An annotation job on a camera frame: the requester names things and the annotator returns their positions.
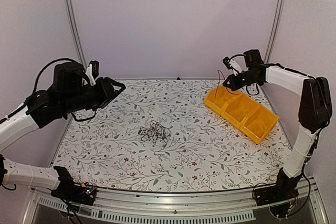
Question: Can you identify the yellow bin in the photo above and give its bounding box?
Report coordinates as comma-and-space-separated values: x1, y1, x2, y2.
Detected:
203, 85, 241, 115
220, 93, 260, 130
239, 106, 279, 144

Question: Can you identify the aluminium post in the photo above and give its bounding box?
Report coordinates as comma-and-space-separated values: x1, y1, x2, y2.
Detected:
265, 0, 285, 63
64, 0, 87, 67

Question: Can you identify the aluminium front rail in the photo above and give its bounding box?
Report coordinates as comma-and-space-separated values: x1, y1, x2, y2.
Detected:
23, 177, 331, 223

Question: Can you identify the yellow bin middle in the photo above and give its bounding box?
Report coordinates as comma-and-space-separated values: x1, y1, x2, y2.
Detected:
220, 93, 260, 130

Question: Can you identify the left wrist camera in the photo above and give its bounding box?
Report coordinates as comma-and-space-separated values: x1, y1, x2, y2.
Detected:
85, 60, 99, 86

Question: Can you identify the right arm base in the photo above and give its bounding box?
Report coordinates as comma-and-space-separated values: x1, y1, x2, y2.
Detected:
252, 178, 299, 219

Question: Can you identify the left aluminium post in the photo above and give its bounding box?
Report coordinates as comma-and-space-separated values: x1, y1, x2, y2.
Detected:
64, 0, 87, 67

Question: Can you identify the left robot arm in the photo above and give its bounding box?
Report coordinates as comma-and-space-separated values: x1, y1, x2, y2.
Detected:
1, 58, 125, 200

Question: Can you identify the right aluminium post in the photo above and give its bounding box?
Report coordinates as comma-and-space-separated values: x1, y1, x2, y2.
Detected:
265, 0, 285, 63

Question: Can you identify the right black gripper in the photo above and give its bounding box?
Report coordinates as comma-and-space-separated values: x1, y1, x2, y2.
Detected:
223, 70, 259, 91

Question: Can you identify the cable pile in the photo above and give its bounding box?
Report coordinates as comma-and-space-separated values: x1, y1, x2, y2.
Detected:
138, 120, 171, 143

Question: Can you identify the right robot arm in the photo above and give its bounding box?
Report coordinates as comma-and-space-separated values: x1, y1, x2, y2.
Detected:
223, 49, 332, 201

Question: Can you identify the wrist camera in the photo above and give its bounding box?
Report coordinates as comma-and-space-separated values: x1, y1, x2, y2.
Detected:
85, 60, 99, 86
223, 54, 243, 76

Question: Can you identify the red cable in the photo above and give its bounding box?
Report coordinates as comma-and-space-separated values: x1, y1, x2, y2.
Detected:
213, 69, 241, 102

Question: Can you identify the floral table mat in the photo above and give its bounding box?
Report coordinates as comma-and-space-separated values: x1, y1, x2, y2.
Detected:
53, 80, 291, 192

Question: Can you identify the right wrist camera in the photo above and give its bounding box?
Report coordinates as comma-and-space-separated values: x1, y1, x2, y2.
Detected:
223, 54, 243, 76

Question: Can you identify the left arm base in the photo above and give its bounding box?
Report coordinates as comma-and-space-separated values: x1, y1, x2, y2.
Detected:
50, 166, 97, 206

